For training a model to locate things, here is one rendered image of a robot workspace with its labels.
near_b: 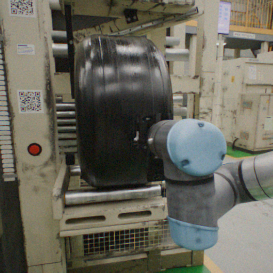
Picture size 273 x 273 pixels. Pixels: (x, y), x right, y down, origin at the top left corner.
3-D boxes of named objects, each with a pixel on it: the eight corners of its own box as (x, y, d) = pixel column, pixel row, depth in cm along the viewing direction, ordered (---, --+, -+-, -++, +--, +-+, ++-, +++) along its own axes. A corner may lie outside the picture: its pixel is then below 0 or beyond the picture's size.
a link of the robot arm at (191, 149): (178, 187, 30) (173, 121, 29) (154, 169, 41) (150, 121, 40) (233, 178, 31) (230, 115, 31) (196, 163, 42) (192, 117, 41)
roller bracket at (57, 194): (53, 222, 73) (50, 192, 71) (64, 177, 112) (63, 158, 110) (64, 221, 74) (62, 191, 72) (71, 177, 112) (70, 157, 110)
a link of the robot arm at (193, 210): (237, 229, 40) (233, 165, 38) (203, 263, 32) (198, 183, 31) (196, 217, 45) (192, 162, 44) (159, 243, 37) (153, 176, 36)
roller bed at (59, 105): (39, 162, 118) (34, 103, 113) (44, 155, 133) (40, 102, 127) (80, 160, 122) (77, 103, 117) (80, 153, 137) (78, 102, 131)
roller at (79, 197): (62, 208, 78) (61, 198, 75) (63, 198, 82) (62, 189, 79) (162, 198, 85) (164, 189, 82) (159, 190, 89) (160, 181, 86)
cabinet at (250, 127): (254, 155, 477) (260, 93, 453) (232, 149, 530) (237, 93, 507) (286, 151, 508) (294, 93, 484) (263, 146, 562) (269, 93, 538)
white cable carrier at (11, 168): (3, 181, 80) (-14, 31, 71) (8, 176, 85) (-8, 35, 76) (18, 180, 81) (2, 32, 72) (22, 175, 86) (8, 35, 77)
